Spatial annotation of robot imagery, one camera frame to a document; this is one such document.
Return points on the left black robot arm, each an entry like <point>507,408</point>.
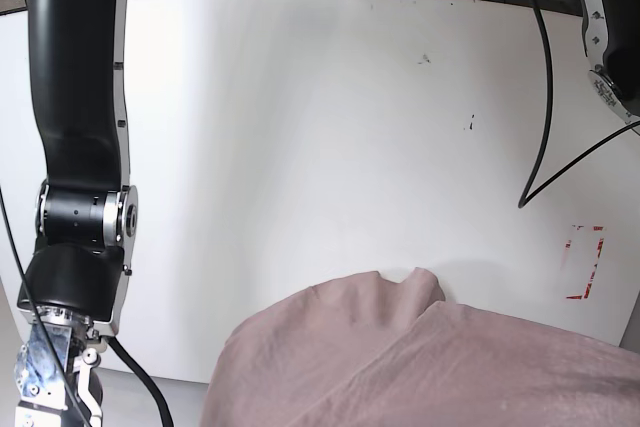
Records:
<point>610,33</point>

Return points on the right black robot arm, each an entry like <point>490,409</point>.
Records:
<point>73,289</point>

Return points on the mauve T-shirt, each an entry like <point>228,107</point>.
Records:
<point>365,351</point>

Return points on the red tape rectangle marking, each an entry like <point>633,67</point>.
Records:
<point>581,257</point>

